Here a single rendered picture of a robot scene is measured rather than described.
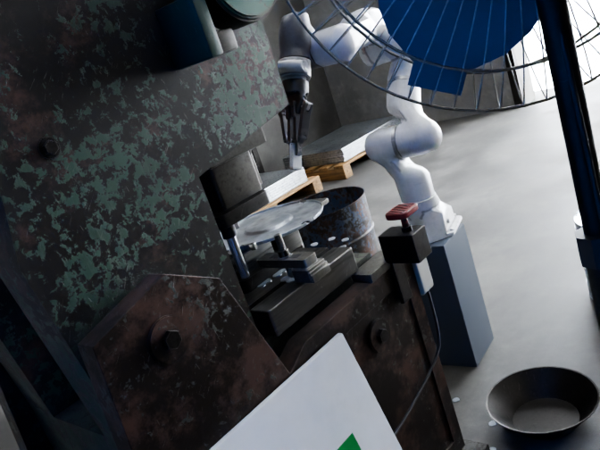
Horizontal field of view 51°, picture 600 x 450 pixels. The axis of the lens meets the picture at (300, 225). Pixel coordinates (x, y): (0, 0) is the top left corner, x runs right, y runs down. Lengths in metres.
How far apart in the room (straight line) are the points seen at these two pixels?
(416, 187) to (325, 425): 0.96
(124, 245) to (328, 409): 0.52
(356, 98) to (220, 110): 5.69
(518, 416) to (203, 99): 1.28
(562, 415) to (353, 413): 0.77
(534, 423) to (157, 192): 1.26
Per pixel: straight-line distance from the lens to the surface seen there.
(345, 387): 1.34
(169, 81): 1.19
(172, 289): 1.06
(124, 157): 1.11
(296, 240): 1.57
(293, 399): 1.24
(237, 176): 1.41
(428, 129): 1.95
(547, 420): 1.94
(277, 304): 1.28
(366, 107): 6.86
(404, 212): 1.40
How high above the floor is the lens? 1.18
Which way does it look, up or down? 16 degrees down
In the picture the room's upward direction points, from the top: 19 degrees counter-clockwise
